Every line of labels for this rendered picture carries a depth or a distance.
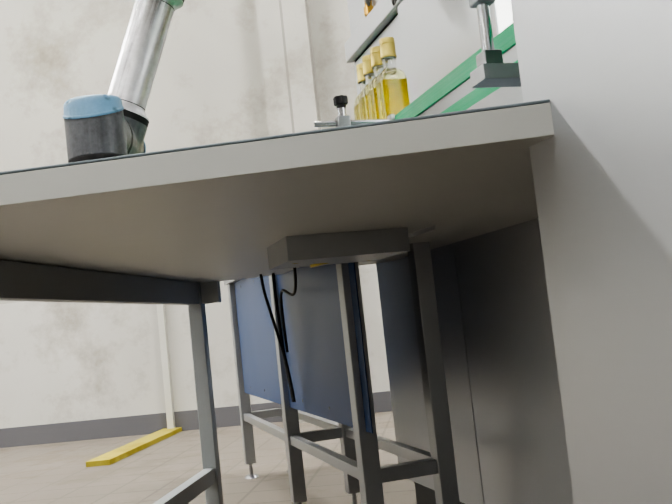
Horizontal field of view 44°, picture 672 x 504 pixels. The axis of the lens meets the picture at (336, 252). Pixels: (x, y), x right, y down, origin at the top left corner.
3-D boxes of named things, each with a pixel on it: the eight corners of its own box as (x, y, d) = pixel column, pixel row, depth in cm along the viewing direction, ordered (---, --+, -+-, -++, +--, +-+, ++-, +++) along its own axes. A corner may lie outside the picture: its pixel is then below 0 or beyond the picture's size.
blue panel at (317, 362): (451, 422, 176) (427, 221, 180) (371, 433, 171) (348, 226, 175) (288, 387, 328) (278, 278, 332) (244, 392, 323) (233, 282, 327)
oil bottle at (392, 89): (417, 162, 179) (406, 65, 181) (392, 164, 178) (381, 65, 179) (408, 168, 185) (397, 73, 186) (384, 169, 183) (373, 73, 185)
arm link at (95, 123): (58, 157, 162) (52, 90, 163) (79, 172, 175) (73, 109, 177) (120, 150, 162) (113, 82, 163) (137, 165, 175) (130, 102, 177)
